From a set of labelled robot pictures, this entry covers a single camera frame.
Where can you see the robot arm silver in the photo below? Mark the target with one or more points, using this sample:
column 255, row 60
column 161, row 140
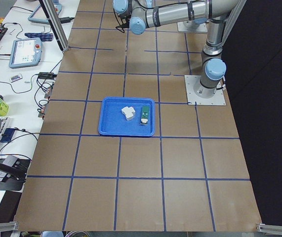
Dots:
column 141, row 14

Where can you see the green circuit board module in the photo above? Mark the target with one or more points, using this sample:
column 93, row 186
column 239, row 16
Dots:
column 145, row 114

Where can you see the white circuit breaker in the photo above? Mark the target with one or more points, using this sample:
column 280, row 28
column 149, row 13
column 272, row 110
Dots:
column 128, row 112

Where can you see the blue plastic tray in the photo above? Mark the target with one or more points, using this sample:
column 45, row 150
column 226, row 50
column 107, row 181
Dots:
column 113, row 122

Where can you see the near teach pendant tablet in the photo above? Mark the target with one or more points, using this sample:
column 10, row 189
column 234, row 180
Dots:
column 25, row 53

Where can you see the teach pendant tablet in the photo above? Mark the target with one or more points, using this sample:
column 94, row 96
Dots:
column 38, row 15
column 25, row 53

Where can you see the small remote control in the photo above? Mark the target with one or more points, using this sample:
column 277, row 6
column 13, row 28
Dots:
column 15, row 78

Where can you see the far teach pendant tablet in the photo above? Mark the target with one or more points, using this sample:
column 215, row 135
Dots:
column 38, row 15

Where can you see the aluminium profile bottom right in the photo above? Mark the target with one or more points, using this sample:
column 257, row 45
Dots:
column 269, row 229

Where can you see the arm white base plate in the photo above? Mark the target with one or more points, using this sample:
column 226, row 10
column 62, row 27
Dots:
column 201, row 96
column 192, row 27

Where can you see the aluminium frame post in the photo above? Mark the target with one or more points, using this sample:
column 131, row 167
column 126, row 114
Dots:
column 55, row 23

